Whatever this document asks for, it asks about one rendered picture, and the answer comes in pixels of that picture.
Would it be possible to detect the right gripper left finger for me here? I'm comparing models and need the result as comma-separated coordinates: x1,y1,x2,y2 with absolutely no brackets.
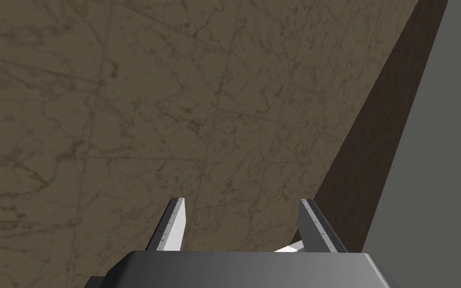
145,197,186,253

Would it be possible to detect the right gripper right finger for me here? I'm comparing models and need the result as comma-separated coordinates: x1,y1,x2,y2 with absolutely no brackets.
296,198,348,254

